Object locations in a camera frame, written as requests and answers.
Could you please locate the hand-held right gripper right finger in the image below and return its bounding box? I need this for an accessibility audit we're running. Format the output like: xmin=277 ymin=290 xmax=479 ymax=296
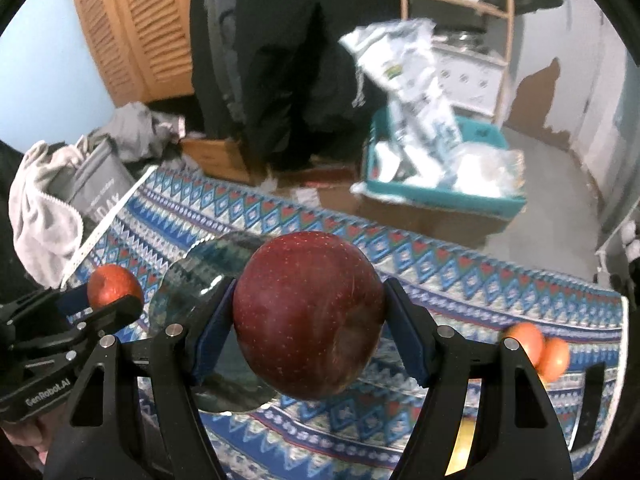
xmin=382 ymin=277 xmax=576 ymax=480

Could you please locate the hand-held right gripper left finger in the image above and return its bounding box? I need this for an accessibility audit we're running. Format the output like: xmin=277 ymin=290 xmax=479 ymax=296
xmin=42 ymin=276 xmax=238 ymax=480

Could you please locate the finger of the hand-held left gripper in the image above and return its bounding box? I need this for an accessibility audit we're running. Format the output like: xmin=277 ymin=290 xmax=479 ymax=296
xmin=0 ymin=284 xmax=96 ymax=332
xmin=14 ymin=294 xmax=146 ymax=372

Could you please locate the red-orange round fruit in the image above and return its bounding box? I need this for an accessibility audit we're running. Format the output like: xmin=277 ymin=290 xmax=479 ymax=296
xmin=87 ymin=265 xmax=145 ymax=311

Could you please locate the glass fruit bowl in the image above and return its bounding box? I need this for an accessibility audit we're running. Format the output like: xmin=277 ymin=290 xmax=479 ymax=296
xmin=149 ymin=232 xmax=286 ymax=413

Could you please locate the large dark red apple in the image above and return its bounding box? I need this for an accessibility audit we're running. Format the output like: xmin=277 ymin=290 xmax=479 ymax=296
xmin=232 ymin=232 xmax=386 ymax=401

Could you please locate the yellow banana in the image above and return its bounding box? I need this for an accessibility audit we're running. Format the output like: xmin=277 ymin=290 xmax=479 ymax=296
xmin=445 ymin=417 xmax=476 ymax=478

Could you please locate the small orange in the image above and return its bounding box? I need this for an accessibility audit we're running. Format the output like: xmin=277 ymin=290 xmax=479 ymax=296
xmin=537 ymin=337 xmax=572 ymax=383

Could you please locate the white strip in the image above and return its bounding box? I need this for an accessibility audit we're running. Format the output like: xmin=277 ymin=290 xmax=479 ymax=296
xmin=62 ymin=166 xmax=157 ymax=283

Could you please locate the brown cardboard box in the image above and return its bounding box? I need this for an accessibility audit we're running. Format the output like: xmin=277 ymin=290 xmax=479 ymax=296
xmin=350 ymin=190 xmax=501 ymax=248

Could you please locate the grey printed bag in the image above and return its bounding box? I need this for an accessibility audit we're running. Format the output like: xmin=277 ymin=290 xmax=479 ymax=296
xmin=47 ymin=137 xmax=138 ymax=226

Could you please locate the blue patterned blanket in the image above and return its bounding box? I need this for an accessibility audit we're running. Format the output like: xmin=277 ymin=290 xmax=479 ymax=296
xmin=60 ymin=165 xmax=628 ymax=480

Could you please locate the teal box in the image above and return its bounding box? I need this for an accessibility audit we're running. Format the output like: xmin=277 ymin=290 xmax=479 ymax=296
xmin=362 ymin=110 xmax=528 ymax=221

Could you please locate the low wooden box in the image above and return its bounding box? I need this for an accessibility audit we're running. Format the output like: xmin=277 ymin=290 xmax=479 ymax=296
xmin=180 ymin=137 xmax=266 ymax=186

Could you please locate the grey crumpled cloth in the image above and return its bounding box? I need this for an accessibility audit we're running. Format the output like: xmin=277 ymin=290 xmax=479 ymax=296
xmin=92 ymin=102 xmax=186 ymax=161

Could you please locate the clear plastic bag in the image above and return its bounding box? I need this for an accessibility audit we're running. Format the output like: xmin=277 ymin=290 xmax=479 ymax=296
xmin=440 ymin=142 xmax=526 ymax=198

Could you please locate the white patterned box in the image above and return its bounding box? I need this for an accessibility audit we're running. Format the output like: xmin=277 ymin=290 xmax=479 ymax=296
xmin=435 ymin=42 xmax=506 ymax=116

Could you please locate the white printed plastic bag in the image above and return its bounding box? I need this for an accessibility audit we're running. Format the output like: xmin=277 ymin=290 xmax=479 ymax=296
xmin=340 ymin=17 xmax=463 ymax=186

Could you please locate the black hanging clothing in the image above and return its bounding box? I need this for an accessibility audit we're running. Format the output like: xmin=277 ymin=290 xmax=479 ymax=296
xmin=190 ymin=0 xmax=371 ymax=171

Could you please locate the wooden louvered door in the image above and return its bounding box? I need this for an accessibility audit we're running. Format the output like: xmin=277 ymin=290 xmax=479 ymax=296
xmin=67 ymin=0 xmax=196 ymax=108

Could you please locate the wooden shelf rack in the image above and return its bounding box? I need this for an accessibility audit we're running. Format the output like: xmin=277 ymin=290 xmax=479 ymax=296
xmin=400 ymin=0 xmax=516 ymax=126

